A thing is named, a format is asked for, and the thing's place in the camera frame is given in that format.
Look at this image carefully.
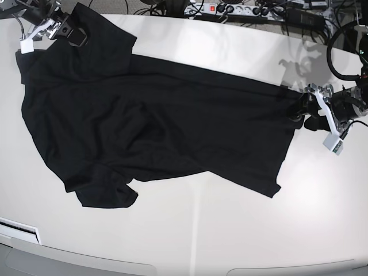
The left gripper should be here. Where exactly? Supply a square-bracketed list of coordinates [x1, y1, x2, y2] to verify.
[287, 84, 367, 137]

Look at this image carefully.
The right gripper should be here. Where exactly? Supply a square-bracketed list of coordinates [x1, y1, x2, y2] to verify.
[25, 8, 88, 47]

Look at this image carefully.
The black t-shirt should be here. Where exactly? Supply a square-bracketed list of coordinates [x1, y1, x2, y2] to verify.
[16, 4, 302, 208]

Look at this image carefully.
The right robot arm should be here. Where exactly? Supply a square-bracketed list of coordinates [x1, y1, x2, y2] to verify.
[1, 1, 87, 47]

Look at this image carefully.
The black power adapter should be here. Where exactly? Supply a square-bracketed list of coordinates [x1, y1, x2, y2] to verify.
[286, 9, 326, 31]

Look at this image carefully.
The white power strip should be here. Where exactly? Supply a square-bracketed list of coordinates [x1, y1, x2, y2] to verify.
[184, 2, 285, 22]

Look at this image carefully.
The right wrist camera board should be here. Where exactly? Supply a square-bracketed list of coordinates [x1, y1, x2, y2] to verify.
[20, 39, 35, 54]

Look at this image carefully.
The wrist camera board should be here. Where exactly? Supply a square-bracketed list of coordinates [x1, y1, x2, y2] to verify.
[323, 133, 343, 156]
[20, 39, 35, 54]

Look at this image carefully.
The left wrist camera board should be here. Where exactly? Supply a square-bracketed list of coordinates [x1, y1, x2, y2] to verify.
[323, 133, 343, 156]

